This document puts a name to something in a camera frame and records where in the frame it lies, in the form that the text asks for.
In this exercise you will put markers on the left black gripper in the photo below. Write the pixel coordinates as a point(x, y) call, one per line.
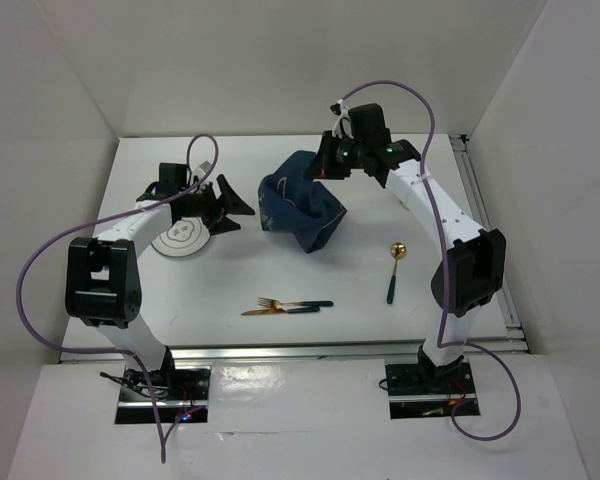
point(227, 202)

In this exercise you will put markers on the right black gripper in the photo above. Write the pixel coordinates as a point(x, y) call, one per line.
point(323, 166)

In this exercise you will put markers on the dark blue cloth placemat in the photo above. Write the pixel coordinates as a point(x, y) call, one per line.
point(291, 204)

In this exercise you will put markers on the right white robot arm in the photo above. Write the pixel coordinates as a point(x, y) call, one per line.
point(467, 276)

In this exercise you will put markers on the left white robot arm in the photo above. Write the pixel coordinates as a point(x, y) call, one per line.
point(103, 287)

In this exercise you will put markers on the white round plate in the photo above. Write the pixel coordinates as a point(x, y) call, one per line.
point(185, 238)

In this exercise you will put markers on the gold fork green handle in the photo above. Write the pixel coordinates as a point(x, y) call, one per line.
point(273, 303)

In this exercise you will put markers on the gold knife green handle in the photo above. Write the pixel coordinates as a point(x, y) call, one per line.
point(281, 311)

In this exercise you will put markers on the gold spoon green handle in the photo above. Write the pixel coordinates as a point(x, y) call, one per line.
point(398, 252)

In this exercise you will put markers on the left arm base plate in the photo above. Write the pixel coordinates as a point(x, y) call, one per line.
point(185, 399)

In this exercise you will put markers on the aluminium frame rail front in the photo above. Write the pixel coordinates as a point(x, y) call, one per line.
point(506, 345)

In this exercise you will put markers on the aluminium frame rail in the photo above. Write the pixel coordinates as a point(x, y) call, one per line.
point(503, 297)
point(506, 345)

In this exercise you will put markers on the aluminium frame rail right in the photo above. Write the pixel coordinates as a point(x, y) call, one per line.
point(503, 297)

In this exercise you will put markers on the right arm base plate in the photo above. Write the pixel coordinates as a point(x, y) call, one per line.
point(412, 396)

